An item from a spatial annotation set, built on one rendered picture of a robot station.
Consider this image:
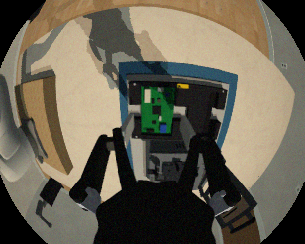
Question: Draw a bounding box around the green circuit board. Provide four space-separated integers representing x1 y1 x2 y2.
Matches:
141 87 175 134

